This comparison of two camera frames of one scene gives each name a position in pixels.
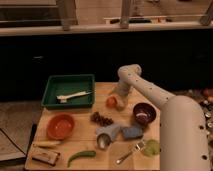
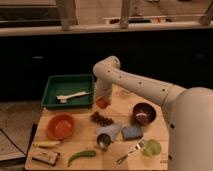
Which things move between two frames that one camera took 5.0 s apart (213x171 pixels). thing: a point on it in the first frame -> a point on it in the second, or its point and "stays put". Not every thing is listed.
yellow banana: [46, 144] stays put
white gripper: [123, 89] -> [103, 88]
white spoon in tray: [63, 98] stays put
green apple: [151, 148] stays put
